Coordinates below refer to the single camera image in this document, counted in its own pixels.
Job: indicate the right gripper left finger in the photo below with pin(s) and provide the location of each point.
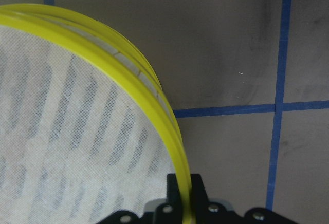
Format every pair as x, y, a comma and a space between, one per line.
168, 209

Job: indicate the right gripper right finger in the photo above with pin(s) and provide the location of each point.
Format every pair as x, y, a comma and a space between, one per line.
208, 210

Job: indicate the yellow steamer layer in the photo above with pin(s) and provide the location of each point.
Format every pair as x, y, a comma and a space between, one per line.
86, 129

